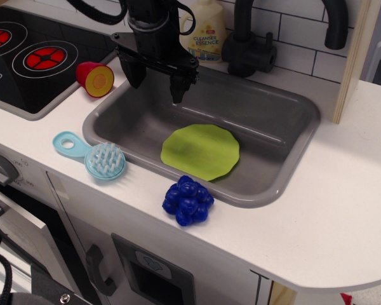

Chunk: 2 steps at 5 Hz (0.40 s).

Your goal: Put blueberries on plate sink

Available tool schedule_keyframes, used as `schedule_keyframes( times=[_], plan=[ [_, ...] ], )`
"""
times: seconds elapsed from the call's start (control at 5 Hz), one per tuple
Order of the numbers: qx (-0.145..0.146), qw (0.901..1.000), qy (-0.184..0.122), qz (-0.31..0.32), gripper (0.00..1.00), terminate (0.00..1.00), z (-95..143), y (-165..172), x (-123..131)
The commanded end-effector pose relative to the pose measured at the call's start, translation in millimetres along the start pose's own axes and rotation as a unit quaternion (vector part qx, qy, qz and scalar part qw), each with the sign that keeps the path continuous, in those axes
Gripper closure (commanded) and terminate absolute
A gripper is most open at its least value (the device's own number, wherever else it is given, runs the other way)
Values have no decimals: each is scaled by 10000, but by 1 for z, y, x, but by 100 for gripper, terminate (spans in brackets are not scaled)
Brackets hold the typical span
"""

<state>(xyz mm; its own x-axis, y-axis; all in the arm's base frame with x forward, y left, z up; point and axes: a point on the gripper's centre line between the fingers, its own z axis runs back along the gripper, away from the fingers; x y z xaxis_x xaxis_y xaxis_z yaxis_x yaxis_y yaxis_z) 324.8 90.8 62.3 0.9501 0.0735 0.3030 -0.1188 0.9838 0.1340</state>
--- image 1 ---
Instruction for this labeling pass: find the black braided cable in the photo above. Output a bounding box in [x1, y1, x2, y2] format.
[66, 0, 130, 26]

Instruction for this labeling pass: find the black toy faucet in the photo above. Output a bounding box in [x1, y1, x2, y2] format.
[222, 0, 349, 78]

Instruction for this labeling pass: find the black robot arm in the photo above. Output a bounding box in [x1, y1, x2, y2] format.
[111, 1, 199, 104]

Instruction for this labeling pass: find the black toy stovetop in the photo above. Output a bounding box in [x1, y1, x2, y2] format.
[0, 6, 114, 121]

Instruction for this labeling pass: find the blue toy blueberries cluster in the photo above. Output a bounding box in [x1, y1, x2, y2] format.
[162, 175, 214, 227]

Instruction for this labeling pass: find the red yellow toy fruit half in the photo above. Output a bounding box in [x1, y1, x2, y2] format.
[76, 62, 114, 98]

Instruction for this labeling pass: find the grey oven knob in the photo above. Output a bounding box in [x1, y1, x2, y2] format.
[0, 155, 19, 186]

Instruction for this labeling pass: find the wooden side panel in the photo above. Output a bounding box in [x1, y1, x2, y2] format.
[331, 0, 381, 124]

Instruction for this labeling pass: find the cream cleanser bottle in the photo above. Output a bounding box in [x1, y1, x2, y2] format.
[180, 1, 227, 64]

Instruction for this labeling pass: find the green plastic plate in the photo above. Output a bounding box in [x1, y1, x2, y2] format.
[161, 124, 240, 181]

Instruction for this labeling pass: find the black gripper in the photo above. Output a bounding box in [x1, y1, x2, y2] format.
[110, 18, 199, 104]

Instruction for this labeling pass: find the light blue scrub brush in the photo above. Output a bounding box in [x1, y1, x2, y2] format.
[53, 131, 126, 180]

